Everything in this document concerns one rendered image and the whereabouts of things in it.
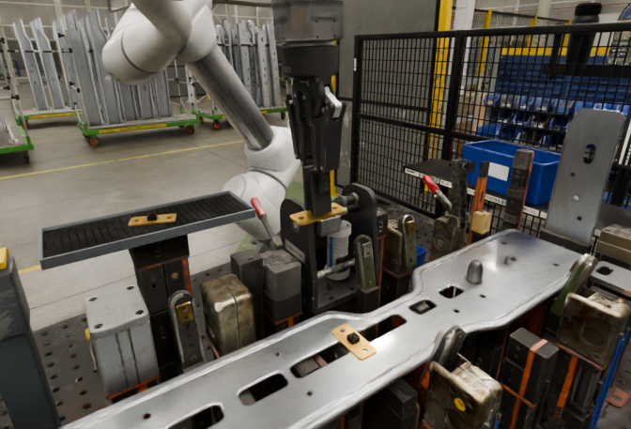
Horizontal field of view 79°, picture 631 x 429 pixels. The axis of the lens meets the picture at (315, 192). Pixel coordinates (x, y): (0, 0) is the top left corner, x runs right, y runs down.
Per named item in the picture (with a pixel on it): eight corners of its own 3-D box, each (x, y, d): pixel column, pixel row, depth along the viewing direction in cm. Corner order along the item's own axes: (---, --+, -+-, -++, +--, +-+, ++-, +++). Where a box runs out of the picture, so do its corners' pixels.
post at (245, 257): (252, 421, 85) (238, 263, 71) (242, 405, 89) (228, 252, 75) (271, 410, 87) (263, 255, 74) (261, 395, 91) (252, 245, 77)
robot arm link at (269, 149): (257, 191, 147) (282, 145, 155) (293, 198, 139) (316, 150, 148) (104, 12, 86) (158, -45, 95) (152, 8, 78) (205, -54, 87)
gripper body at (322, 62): (269, 46, 51) (275, 114, 55) (300, 45, 45) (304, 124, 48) (317, 43, 55) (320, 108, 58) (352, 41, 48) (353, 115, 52)
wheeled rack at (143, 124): (86, 148, 620) (62, 30, 559) (79, 137, 696) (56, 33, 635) (202, 134, 725) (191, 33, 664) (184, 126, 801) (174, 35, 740)
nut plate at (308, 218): (300, 226, 55) (300, 219, 55) (288, 217, 59) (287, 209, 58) (347, 211, 59) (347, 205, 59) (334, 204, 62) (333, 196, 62)
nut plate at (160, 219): (128, 226, 72) (126, 221, 71) (131, 219, 75) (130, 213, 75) (175, 222, 74) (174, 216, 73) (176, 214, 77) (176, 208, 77)
